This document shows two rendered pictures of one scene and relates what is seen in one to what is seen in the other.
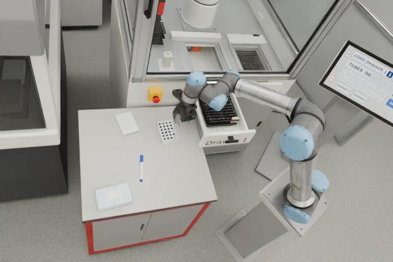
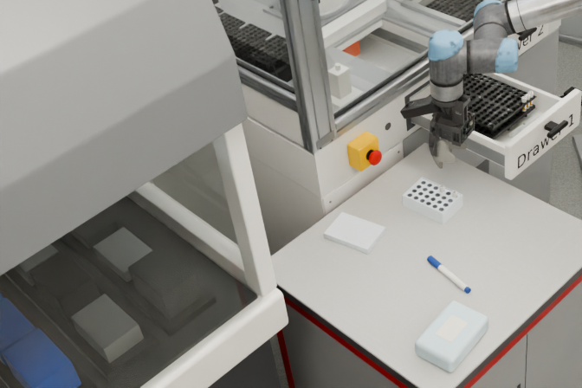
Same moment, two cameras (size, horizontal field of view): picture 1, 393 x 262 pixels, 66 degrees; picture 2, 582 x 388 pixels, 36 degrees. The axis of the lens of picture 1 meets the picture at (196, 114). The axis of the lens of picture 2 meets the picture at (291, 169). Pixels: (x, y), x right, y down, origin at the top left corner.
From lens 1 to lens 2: 0.91 m
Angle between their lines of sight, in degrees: 12
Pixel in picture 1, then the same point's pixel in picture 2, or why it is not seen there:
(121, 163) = (410, 289)
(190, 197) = (568, 261)
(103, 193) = (433, 339)
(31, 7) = (223, 36)
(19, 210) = not seen: outside the picture
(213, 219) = not seen: outside the picture
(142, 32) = (307, 35)
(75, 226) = not seen: outside the picture
